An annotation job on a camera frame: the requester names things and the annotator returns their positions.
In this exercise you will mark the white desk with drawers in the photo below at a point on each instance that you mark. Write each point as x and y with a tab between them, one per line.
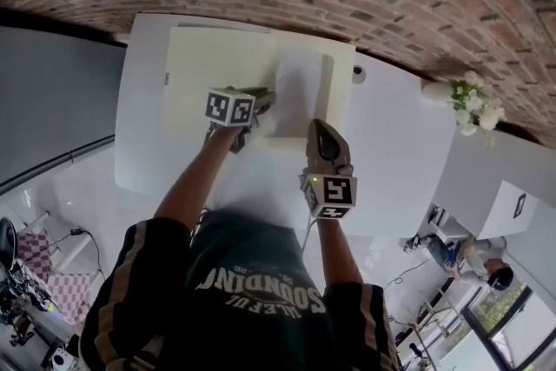
391	152

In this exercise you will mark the person's right forearm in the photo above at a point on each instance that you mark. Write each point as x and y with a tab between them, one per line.
336	252

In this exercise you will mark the black office chair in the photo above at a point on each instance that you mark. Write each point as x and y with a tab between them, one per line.
8	243

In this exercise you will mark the white flower bouquet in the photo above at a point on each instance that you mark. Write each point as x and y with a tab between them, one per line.
475	104

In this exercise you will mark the black equipment clutter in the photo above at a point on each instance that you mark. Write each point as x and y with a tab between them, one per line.
19	304

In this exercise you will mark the pink checkered tablecloth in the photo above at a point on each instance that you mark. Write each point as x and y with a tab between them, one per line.
67	295

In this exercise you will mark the window with dark frame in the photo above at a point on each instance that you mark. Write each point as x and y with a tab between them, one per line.
495	326

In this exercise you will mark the black power adapter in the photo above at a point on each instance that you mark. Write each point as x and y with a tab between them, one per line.
77	232

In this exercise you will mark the person's dark green shirt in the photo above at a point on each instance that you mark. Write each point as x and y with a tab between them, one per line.
243	308

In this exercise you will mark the small black picture frame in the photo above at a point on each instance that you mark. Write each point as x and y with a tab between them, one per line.
520	205

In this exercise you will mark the white vase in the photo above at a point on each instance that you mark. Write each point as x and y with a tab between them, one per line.
434	91

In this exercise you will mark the white A4 paper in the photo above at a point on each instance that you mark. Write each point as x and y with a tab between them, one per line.
299	91

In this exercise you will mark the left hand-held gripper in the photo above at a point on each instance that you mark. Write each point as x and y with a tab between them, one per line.
228	106

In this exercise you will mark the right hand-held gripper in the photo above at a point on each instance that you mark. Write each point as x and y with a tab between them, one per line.
334	191

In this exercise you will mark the white cabinet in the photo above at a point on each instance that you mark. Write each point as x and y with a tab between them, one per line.
491	204

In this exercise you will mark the black desk grommet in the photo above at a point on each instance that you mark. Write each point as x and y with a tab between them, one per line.
359	72

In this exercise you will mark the person's left forearm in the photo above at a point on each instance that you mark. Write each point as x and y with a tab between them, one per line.
195	182

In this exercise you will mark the white table frame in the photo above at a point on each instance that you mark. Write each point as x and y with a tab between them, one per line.
56	230

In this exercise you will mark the grey refrigerator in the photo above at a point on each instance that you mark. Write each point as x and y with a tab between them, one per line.
56	91

